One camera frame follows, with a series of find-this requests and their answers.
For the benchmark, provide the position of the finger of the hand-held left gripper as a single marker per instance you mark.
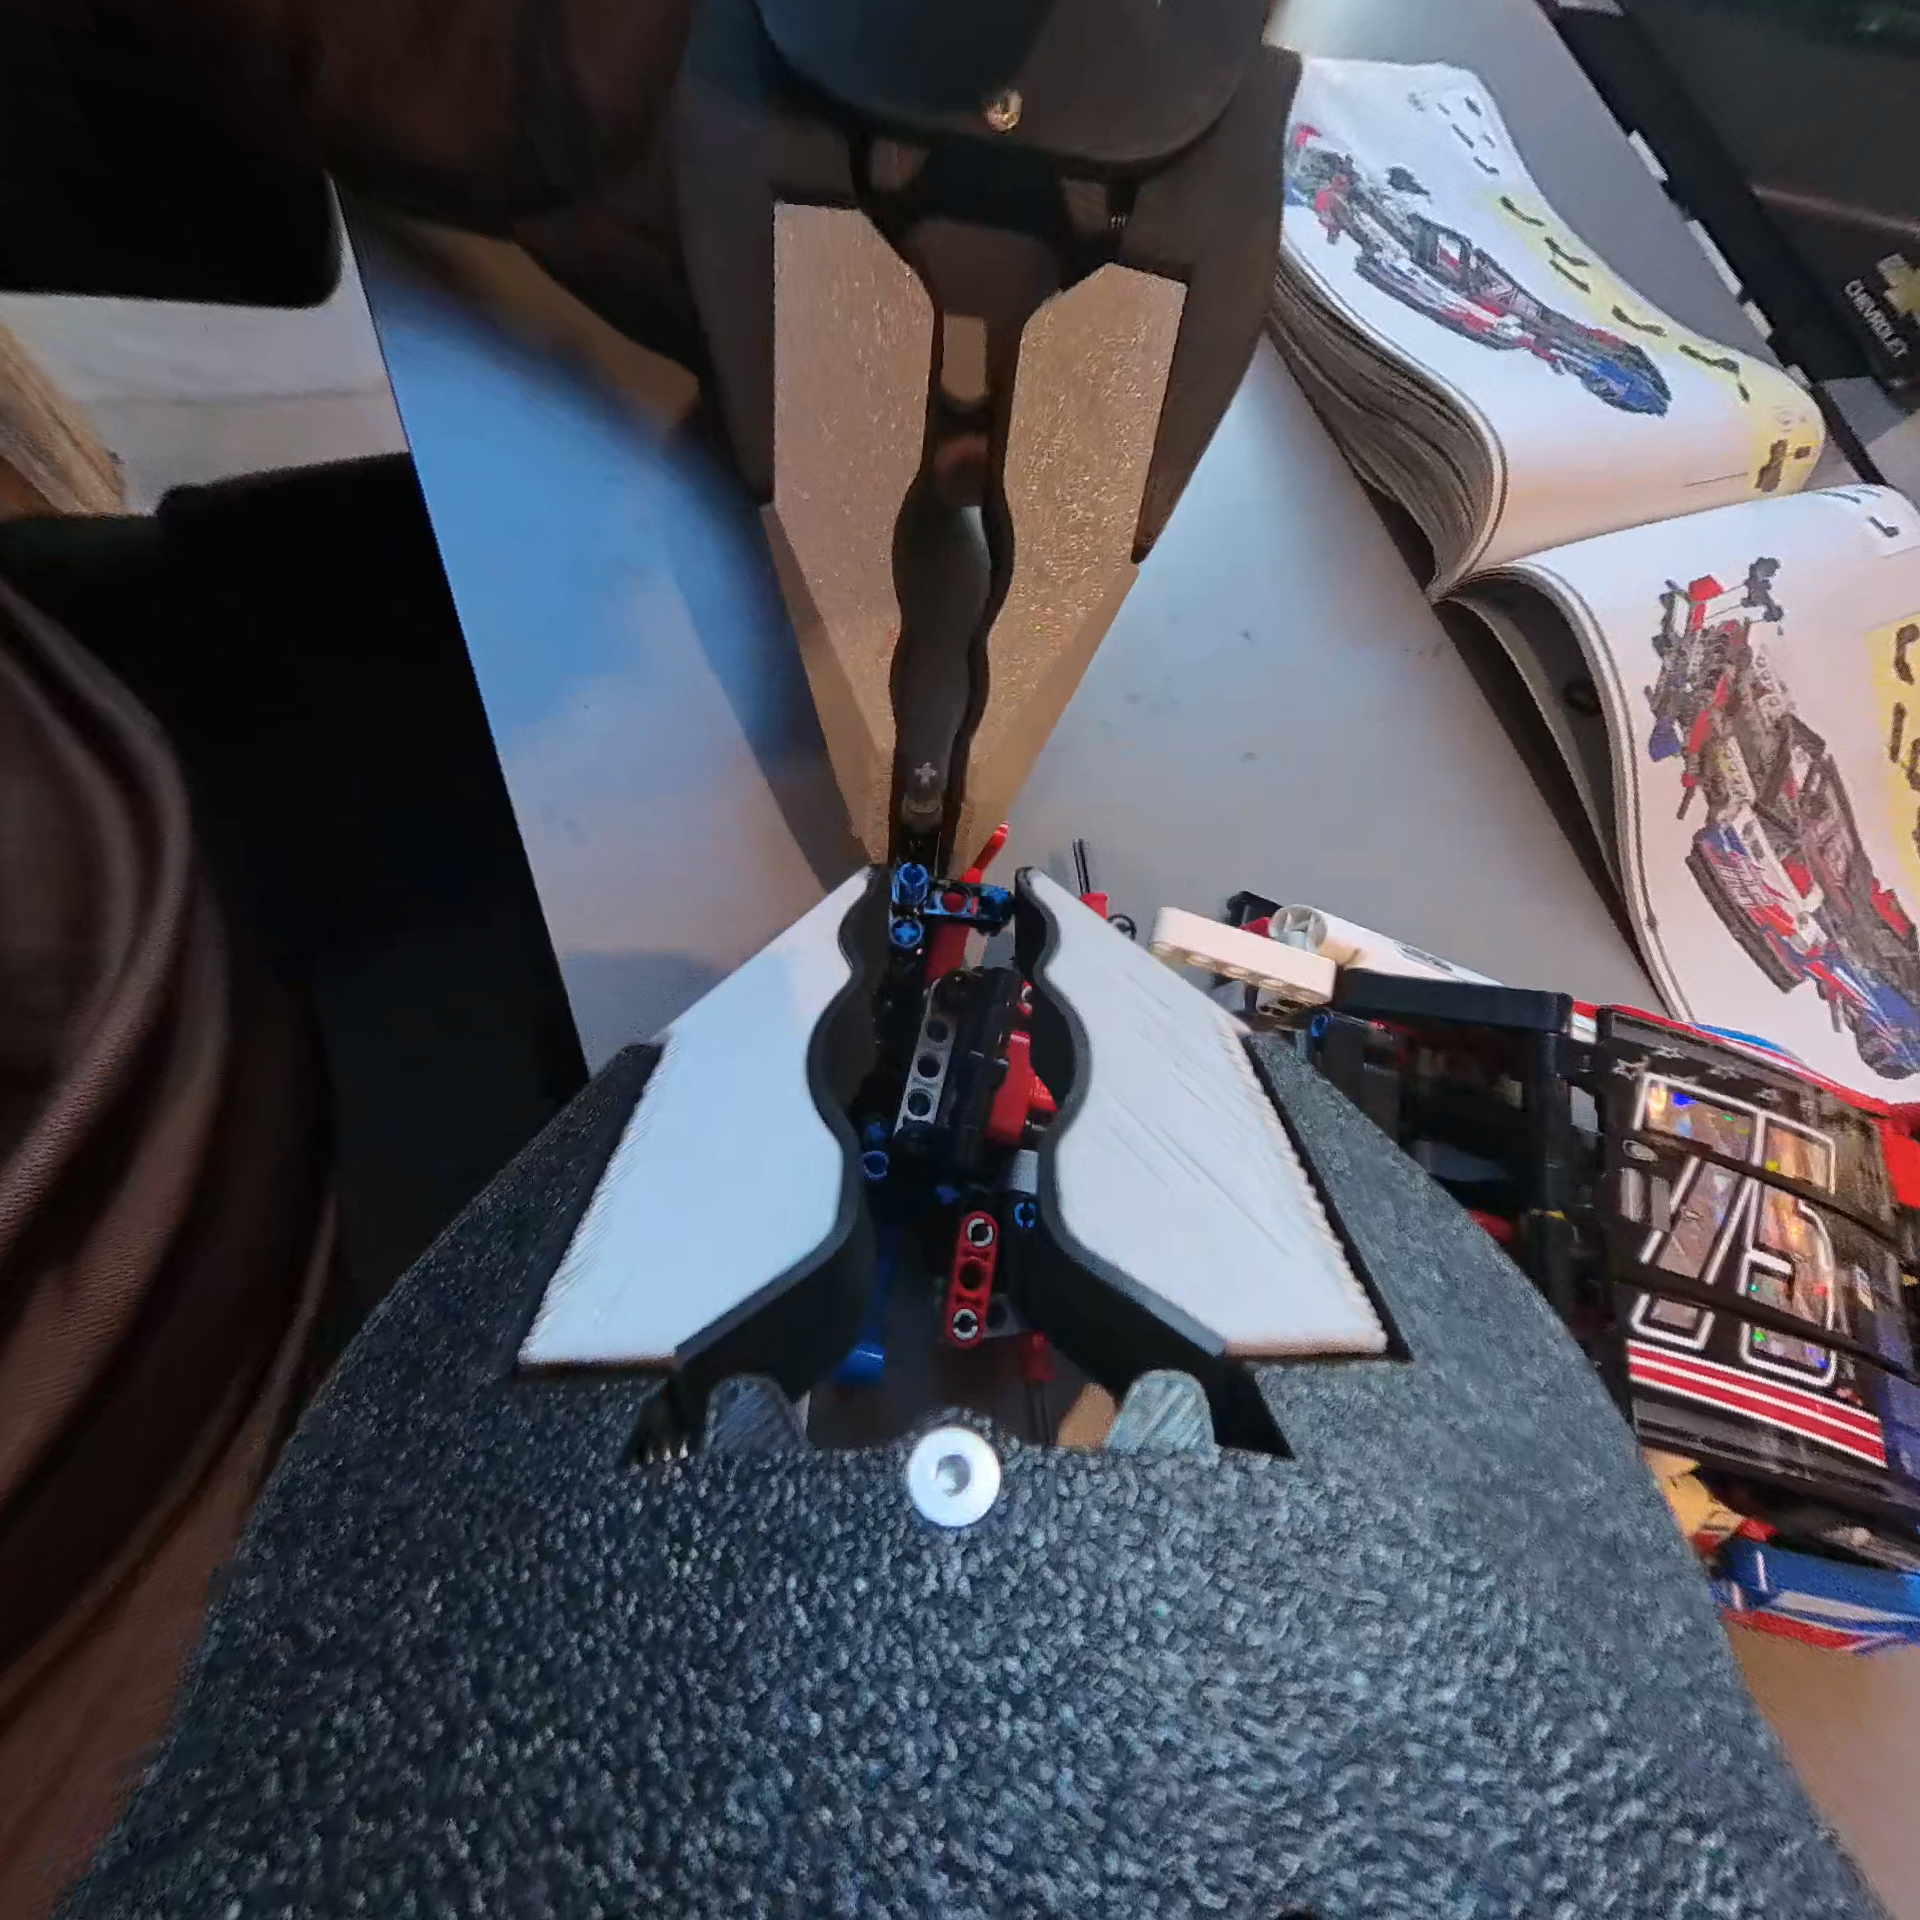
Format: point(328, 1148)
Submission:
point(838, 450)
point(1096, 450)

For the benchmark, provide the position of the open instruction booklet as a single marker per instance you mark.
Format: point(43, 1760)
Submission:
point(1500, 375)

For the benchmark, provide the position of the toy brick race car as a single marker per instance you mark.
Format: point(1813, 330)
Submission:
point(1723, 1201)

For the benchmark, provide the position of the black cardboard box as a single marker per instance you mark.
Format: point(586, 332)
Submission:
point(1798, 194)

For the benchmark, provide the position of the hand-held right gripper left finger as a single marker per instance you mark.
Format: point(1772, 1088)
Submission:
point(704, 1184)

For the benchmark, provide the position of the small grey brick pin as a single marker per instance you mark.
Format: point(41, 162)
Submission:
point(921, 787)

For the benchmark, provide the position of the person's brown shirt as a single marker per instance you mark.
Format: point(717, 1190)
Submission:
point(120, 1050)

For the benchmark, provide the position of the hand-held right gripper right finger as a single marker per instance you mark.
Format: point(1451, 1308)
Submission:
point(1214, 1184)

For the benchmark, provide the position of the person's black pants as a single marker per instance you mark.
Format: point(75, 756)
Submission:
point(374, 751)

